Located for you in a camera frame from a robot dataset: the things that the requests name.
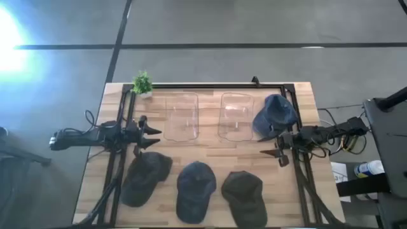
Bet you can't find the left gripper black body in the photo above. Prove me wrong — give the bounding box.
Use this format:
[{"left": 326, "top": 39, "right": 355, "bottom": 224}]
[{"left": 125, "top": 114, "right": 149, "bottom": 157}]

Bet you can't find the yellow cable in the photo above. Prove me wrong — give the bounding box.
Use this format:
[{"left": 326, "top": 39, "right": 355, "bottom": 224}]
[{"left": 338, "top": 135, "right": 360, "bottom": 153}]

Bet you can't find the blue denim baseball cap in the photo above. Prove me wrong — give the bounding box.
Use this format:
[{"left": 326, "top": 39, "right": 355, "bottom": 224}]
[
  {"left": 252, "top": 94, "right": 300, "bottom": 139},
  {"left": 176, "top": 161, "right": 217, "bottom": 225}
]

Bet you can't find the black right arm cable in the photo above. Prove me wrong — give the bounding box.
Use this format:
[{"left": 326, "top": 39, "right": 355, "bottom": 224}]
[{"left": 301, "top": 127, "right": 368, "bottom": 160}]

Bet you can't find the white and blue spray can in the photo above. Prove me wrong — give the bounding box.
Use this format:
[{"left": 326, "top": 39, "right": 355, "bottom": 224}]
[{"left": 354, "top": 160, "right": 385, "bottom": 179}]

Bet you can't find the charcoal black baseball cap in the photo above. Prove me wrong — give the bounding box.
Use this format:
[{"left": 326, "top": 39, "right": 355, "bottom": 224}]
[{"left": 120, "top": 151, "right": 174, "bottom": 208}]

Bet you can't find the black flat bar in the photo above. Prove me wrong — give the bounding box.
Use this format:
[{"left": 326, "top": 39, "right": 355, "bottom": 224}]
[{"left": 336, "top": 173, "right": 391, "bottom": 197}]

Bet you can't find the small green potted plant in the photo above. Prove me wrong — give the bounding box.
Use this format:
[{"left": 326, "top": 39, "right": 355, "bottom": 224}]
[{"left": 132, "top": 70, "right": 153, "bottom": 99}]

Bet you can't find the dark olive baseball cap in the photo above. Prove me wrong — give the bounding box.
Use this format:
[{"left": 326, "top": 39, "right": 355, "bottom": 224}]
[{"left": 221, "top": 170, "right": 268, "bottom": 228}]

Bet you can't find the dark grey equipment stand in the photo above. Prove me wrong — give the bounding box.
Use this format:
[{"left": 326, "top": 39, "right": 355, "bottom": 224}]
[{"left": 363, "top": 85, "right": 407, "bottom": 229}]

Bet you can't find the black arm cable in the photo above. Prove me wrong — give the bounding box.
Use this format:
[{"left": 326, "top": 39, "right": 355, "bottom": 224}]
[
  {"left": 301, "top": 127, "right": 368, "bottom": 160},
  {"left": 84, "top": 109, "right": 128, "bottom": 137}
]

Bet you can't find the black metal table frame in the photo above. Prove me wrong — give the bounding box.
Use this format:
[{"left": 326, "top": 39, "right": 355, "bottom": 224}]
[{"left": 74, "top": 83, "right": 344, "bottom": 228}]

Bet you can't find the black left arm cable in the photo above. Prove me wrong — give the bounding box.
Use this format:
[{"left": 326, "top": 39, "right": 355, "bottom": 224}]
[{"left": 84, "top": 109, "right": 128, "bottom": 137}]

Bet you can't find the clear plastic tray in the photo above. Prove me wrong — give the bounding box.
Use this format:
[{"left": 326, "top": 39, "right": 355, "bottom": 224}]
[
  {"left": 217, "top": 92, "right": 255, "bottom": 142},
  {"left": 163, "top": 92, "right": 200, "bottom": 142}
]

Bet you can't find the white paper sheet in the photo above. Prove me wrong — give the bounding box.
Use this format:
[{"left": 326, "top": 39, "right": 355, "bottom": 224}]
[{"left": 330, "top": 161, "right": 352, "bottom": 203}]

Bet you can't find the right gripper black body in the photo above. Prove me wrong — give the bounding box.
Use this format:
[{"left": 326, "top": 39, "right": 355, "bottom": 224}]
[{"left": 275, "top": 132, "right": 301, "bottom": 169}]

